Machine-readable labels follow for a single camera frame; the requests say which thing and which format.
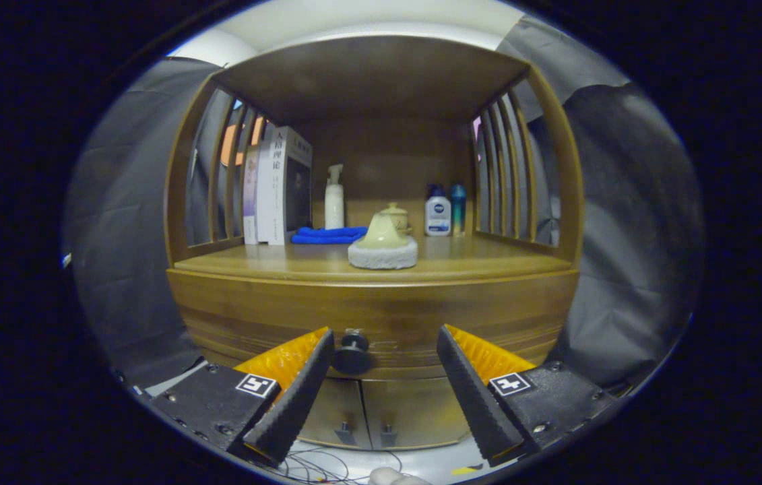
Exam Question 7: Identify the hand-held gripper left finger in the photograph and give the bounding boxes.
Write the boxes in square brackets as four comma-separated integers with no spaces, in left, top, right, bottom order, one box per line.
[148,327,336,469]

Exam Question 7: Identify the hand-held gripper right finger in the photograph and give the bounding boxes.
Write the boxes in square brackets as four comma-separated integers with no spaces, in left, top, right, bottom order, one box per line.
[436,324,631,469]

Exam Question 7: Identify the wooden drawer with black knob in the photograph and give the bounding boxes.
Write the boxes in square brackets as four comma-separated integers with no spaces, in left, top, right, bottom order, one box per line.
[166,268,580,381]

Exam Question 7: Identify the green scrub brush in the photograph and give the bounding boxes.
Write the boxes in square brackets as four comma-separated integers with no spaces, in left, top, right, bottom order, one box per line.
[348,212,419,271]

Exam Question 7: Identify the wooden countertop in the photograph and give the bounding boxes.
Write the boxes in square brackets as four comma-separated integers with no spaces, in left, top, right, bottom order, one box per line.
[173,199,573,284]

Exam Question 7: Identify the wooden cabinet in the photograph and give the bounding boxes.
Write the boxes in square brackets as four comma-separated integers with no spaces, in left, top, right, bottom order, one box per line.
[164,35,585,451]

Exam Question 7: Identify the blue folded cloth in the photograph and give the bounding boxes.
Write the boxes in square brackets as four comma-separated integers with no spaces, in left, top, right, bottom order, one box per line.
[291,226,369,245]

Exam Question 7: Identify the white bottle with blue cap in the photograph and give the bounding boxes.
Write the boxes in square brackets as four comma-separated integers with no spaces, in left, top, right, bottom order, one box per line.
[424,184,452,237]

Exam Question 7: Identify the white pump bottle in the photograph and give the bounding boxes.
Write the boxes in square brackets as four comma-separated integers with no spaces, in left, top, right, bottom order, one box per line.
[324,164,346,230]

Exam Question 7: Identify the teal bottle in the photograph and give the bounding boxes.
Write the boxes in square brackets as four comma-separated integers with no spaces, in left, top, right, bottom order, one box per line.
[450,183,468,236]

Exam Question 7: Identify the beige lidded teacup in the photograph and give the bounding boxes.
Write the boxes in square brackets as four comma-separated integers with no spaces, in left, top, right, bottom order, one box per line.
[381,202,413,236]

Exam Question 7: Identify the thin pale purple book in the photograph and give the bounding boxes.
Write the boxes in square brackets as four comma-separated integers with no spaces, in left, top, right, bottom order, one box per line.
[243,145,260,245]

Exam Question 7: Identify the thick white book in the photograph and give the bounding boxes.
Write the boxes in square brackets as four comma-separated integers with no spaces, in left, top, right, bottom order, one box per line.
[256,126,314,246]

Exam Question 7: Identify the black backdrop cloth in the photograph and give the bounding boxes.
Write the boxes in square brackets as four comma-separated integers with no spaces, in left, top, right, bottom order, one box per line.
[61,13,705,391]

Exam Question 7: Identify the thin black cables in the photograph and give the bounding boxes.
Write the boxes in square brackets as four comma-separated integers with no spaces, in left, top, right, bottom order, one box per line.
[283,445,408,484]

